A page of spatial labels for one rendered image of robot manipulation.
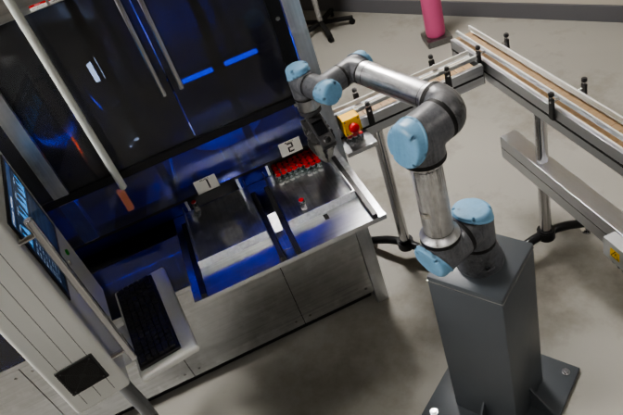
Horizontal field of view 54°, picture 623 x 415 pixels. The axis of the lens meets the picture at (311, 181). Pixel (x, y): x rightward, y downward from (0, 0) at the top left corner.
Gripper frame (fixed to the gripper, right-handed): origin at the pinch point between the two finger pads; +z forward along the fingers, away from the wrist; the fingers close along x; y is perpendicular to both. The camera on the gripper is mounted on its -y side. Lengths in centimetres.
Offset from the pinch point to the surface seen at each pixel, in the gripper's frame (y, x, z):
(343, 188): 9.1, -3.8, 21.4
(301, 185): 21.0, 8.9, 21.4
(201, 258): 6, 53, 21
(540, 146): 11, -87, 46
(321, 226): -4.4, 10.3, 21.6
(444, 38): 223, -153, 105
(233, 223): 17.1, 38.0, 21.4
